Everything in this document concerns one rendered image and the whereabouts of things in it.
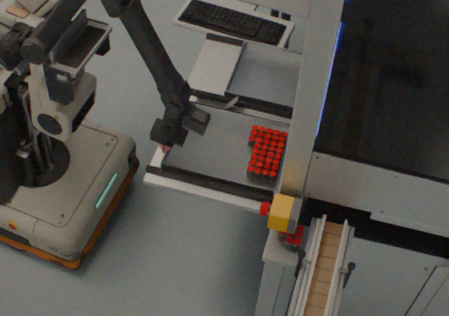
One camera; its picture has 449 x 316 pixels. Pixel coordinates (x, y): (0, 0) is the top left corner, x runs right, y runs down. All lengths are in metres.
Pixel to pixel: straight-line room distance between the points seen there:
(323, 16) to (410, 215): 0.67
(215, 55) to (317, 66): 0.93
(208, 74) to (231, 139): 0.29
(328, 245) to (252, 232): 1.12
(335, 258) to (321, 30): 0.69
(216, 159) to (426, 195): 0.67
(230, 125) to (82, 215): 0.83
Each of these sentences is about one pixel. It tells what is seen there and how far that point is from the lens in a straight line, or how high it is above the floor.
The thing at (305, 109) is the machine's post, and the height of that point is 1.35.
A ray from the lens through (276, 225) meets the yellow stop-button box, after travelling 1.77.
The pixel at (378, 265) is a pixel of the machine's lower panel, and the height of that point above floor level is 0.75.
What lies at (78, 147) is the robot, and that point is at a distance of 2.86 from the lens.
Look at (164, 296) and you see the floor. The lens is 2.75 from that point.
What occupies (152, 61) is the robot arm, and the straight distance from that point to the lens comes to 1.69.
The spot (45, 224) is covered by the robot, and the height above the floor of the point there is 0.28.
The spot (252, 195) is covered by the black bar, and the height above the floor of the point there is 0.90.
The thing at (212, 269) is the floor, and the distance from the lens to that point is 2.81.
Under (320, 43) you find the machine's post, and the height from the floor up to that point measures 1.55.
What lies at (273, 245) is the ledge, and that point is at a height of 0.88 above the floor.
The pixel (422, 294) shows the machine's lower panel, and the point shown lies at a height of 0.65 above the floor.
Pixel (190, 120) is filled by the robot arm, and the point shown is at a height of 1.09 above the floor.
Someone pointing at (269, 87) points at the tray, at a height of 0.88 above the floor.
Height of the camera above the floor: 2.46
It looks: 51 degrees down
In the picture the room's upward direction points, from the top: 4 degrees clockwise
